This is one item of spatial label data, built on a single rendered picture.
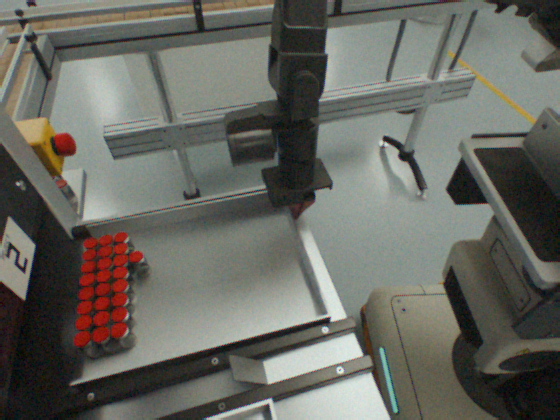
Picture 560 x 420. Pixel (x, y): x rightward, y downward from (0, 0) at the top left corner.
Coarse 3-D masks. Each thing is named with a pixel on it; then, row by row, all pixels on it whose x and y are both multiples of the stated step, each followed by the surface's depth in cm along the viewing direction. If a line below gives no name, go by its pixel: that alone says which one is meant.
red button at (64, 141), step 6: (54, 138) 59; (60, 138) 59; (66, 138) 60; (72, 138) 61; (60, 144) 59; (66, 144) 60; (72, 144) 61; (60, 150) 60; (66, 150) 60; (72, 150) 61; (66, 156) 61
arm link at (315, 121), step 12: (276, 120) 47; (288, 120) 48; (300, 120) 48; (312, 120) 48; (276, 132) 47; (288, 132) 47; (300, 132) 47; (312, 132) 47; (276, 144) 48; (288, 144) 49; (300, 144) 48; (312, 144) 49; (288, 156) 50; (300, 156) 50; (312, 156) 51
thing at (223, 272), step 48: (144, 240) 62; (192, 240) 62; (240, 240) 62; (288, 240) 62; (144, 288) 56; (192, 288) 56; (240, 288) 56; (288, 288) 56; (144, 336) 52; (192, 336) 52; (240, 336) 52; (96, 384) 46
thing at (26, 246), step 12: (12, 228) 44; (12, 240) 43; (24, 240) 46; (0, 252) 41; (12, 252) 43; (24, 252) 46; (0, 264) 40; (12, 264) 42; (0, 276) 40; (12, 276) 42; (24, 276) 44; (12, 288) 41; (24, 288) 44; (24, 300) 43
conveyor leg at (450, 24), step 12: (456, 12) 136; (444, 24) 144; (456, 24) 142; (444, 36) 146; (444, 48) 149; (432, 60) 155; (444, 60) 154; (432, 72) 158; (420, 108) 171; (420, 120) 176; (408, 132) 184; (408, 144) 188
